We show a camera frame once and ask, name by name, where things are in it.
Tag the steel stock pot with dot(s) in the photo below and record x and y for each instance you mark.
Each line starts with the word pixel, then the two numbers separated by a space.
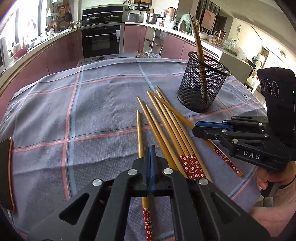
pixel 152 18

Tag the black mesh utensil holder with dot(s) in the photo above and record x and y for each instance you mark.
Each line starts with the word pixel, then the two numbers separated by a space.
pixel 201 82

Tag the black camera box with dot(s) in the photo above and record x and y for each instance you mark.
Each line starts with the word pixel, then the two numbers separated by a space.
pixel 278 88

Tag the white microwave oven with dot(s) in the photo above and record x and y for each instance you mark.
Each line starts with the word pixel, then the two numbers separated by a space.
pixel 4 57

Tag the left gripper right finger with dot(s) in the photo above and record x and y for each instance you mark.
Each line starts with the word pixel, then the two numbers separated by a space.
pixel 200 210

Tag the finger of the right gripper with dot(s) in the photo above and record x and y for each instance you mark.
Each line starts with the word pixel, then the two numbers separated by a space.
pixel 210 133
pixel 215 125

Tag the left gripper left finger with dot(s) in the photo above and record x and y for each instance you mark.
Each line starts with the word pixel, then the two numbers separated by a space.
pixel 99 211

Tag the black built-in oven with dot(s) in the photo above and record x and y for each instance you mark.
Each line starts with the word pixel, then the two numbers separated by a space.
pixel 102 32

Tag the right hand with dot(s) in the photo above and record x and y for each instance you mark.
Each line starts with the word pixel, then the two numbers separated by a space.
pixel 282 178

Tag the plaid grey tablecloth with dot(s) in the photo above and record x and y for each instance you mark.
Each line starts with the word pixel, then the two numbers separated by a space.
pixel 73 126

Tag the pink bowl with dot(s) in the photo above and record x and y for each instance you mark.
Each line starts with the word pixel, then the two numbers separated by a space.
pixel 21 52

